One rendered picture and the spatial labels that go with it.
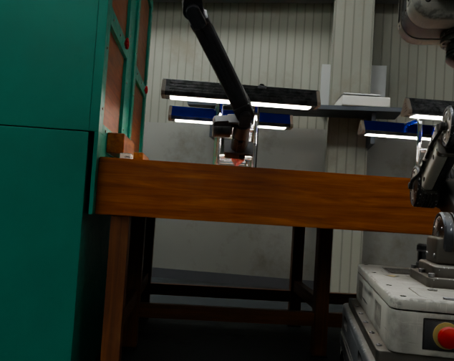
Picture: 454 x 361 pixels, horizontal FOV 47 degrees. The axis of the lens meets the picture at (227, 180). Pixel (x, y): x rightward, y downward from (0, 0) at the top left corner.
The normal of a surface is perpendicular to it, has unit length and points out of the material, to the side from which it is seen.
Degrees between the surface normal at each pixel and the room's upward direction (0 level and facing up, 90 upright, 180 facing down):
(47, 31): 90
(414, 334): 90
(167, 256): 90
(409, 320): 90
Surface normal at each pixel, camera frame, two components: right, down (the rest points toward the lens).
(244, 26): -0.15, -0.06
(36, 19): 0.07, -0.04
